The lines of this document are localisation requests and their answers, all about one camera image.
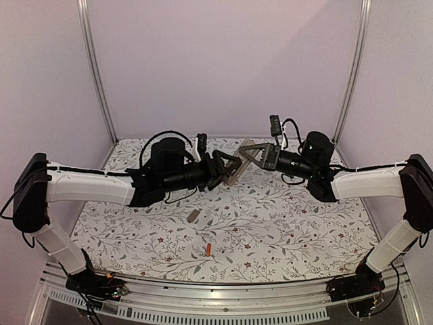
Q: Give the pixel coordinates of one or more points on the aluminium frame post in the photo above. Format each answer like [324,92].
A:
[355,67]
[85,21]

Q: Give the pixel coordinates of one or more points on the right aluminium frame post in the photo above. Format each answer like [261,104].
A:
[355,67]

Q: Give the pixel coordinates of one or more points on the grey remote battery cover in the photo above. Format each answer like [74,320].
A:
[193,216]

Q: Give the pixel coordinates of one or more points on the floral patterned table mat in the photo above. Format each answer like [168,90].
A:
[261,229]

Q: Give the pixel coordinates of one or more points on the left aluminium frame post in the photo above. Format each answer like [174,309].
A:
[85,21]

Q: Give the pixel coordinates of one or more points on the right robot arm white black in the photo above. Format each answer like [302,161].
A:
[410,180]

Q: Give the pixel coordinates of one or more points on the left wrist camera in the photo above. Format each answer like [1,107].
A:
[199,150]

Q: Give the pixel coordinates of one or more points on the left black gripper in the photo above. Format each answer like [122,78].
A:
[212,172]

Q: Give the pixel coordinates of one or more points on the orange battery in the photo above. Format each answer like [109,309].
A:
[209,249]

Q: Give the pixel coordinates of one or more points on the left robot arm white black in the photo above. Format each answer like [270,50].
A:
[175,163]

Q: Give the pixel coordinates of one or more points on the aluminium front rail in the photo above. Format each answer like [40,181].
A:
[157,301]

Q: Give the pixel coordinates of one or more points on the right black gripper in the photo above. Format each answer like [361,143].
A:
[272,156]

